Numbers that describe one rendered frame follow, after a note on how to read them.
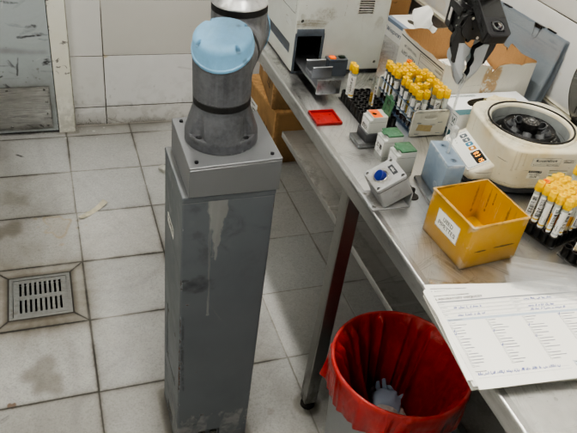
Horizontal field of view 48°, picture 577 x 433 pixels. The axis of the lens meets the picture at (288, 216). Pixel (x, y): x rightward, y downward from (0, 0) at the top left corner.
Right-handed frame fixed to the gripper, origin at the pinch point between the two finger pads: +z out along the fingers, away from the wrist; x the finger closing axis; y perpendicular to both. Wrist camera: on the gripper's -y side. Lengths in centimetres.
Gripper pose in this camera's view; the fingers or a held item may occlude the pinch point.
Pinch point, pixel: (462, 79)
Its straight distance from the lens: 136.6
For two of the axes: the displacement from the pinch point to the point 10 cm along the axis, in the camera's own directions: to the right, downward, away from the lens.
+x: -9.8, 0.2, -2.2
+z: -1.2, 7.9, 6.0
